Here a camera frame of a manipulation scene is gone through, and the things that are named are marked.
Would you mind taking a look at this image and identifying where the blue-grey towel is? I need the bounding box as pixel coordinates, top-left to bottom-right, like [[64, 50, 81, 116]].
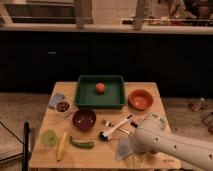
[[116, 138, 133, 161]]

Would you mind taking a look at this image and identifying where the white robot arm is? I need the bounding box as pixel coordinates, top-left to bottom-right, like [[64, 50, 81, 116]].
[[129, 113, 213, 171]]

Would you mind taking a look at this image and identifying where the orange bowl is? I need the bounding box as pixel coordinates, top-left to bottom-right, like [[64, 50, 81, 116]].
[[128, 89, 153, 110]]

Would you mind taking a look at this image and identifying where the purple bowl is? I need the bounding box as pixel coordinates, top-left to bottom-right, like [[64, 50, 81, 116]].
[[72, 109, 96, 132]]

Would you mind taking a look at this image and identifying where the small bowl with nuts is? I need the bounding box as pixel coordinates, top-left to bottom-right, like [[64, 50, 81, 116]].
[[55, 101, 70, 117]]

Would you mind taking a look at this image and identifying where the red tomato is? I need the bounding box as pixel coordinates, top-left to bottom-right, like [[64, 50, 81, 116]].
[[96, 83, 105, 93]]

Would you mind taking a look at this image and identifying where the green plastic tray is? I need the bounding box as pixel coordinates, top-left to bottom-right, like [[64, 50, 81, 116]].
[[74, 75, 126, 109]]

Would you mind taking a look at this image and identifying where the white black brush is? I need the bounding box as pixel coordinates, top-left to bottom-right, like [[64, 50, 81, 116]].
[[99, 114, 133, 141]]

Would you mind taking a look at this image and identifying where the blue sponge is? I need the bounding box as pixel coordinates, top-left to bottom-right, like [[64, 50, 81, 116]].
[[48, 93, 65, 108]]

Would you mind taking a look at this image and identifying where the green cucumber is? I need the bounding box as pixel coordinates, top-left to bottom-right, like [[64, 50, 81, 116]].
[[69, 137, 95, 149]]

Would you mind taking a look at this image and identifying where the yellow banana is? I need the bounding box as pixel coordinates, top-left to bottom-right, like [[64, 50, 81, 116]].
[[57, 132, 68, 161]]

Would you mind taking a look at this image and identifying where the light green lid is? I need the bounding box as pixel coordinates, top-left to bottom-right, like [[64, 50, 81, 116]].
[[41, 130, 57, 147]]

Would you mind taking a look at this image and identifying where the black chair frame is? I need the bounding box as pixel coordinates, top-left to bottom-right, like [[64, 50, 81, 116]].
[[22, 122, 30, 171]]

